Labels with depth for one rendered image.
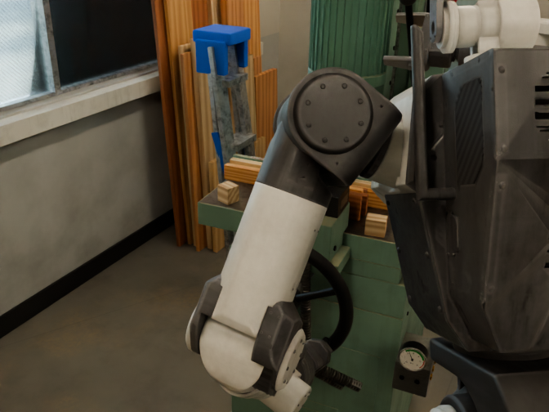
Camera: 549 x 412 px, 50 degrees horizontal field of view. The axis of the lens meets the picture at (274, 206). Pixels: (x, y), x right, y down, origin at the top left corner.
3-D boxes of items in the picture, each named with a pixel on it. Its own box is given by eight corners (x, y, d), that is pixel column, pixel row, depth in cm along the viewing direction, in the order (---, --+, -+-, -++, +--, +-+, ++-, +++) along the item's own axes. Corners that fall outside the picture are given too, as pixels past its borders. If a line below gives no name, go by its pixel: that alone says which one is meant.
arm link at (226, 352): (282, 415, 83) (256, 410, 66) (218, 385, 86) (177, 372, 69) (311, 345, 86) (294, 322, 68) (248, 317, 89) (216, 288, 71)
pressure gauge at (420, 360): (395, 373, 133) (399, 344, 130) (399, 363, 136) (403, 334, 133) (423, 382, 131) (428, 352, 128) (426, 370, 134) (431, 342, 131)
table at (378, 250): (176, 240, 139) (175, 217, 136) (234, 192, 164) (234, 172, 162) (439, 303, 118) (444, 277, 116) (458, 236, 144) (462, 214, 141)
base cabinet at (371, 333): (229, 475, 180) (225, 276, 149) (296, 359, 229) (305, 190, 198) (373, 530, 165) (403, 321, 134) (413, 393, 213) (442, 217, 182)
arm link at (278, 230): (264, 406, 63) (337, 210, 63) (162, 356, 67) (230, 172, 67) (290, 386, 74) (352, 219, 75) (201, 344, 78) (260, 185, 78)
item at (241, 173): (224, 179, 157) (224, 164, 156) (227, 176, 159) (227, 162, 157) (486, 229, 135) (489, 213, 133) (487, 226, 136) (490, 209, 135)
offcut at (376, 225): (363, 235, 131) (365, 219, 129) (366, 227, 134) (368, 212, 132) (384, 238, 130) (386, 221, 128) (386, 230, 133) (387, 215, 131)
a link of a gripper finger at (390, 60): (383, 53, 115) (415, 56, 113) (385, 63, 118) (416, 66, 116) (381, 60, 115) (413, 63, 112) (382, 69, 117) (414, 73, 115)
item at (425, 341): (390, 388, 139) (395, 361, 135) (402, 356, 149) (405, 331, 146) (427, 399, 136) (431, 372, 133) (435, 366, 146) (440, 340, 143)
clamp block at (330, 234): (266, 250, 130) (266, 213, 126) (288, 224, 141) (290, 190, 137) (331, 265, 125) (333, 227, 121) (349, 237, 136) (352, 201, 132)
